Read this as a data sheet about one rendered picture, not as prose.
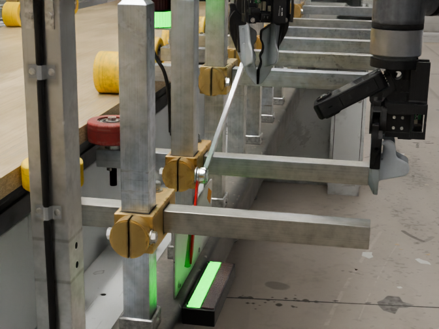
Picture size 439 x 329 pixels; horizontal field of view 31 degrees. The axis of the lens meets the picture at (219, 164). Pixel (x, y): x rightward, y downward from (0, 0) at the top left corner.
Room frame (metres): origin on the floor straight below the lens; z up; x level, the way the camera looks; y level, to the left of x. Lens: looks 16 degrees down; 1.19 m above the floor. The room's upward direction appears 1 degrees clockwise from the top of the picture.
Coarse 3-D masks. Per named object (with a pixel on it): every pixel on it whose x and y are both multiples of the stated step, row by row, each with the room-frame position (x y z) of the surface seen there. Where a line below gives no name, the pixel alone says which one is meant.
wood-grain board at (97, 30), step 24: (96, 24) 2.73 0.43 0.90; (0, 48) 2.09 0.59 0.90; (96, 48) 2.12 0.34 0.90; (0, 72) 1.71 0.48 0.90; (0, 96) 1.45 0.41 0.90; (24, 96) 1.45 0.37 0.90; (96, 96) 1.47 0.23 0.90; (0, 120) 1.25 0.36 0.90; (24, 120) 1.25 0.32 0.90; (0, 144) 1.10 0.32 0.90; (24, 144) 1.10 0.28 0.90; (0, 168) 0.97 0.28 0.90; (0, 192) 0.93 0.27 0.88
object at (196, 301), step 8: (208, 264) 1.14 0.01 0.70; (216, 264) 1.14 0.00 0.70; (208, 272) 1.11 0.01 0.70; (200, 280) 1.08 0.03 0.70; (208, 280) 1.08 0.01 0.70; (200, 288) 1.05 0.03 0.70; (208, 288) 1.05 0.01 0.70; (192, 296) 1.02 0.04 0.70; (200, 296) 1.02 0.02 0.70; (192, 304) 1.00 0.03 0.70; (200, 304) 1.00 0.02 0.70
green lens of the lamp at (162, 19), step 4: (156, 12) 1.16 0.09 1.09; (160, 12) 1.16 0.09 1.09; (164, 12) 1.16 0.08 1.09; (168, 12) 1.17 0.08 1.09; (156, 16) 1.16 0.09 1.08; (160, 16) 1.16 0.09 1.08; (164, 16) 1.16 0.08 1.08; (168, 16) 1.17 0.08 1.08; (156, 20) 1.16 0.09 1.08; (160, 20) 1.16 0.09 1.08; (164, 20) 1.16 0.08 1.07; (168, 20) 1.17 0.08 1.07; (156, 24) 1.16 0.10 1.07; (160, 24) 1.16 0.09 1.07; (164, 24) 1.16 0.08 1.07; (168, 24) 1.17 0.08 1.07
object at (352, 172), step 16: (96, 160) 1.23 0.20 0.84; (112, 160) 1.22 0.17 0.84; (160, 160) 1.21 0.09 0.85; (224, 160) 1.19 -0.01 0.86; (240, 160) 1.19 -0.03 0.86; (256, 160) 1.18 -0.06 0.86; (272, 160) 1.18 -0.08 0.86; (288, 160) 1.18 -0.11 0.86; (304, 160) 1.18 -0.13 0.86; (320, 160) 1.18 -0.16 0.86; (336, 160) 1.19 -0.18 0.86; (240, 176) 1.19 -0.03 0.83; (256, 176) 1.18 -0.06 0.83; (272, 176) 1.18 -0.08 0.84; (288, 176) 1.17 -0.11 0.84; (304, 176) 1.17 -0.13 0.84; (320, 176) 1.16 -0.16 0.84; (336, 176) 1.16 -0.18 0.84; (352, 176) 1.16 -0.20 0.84
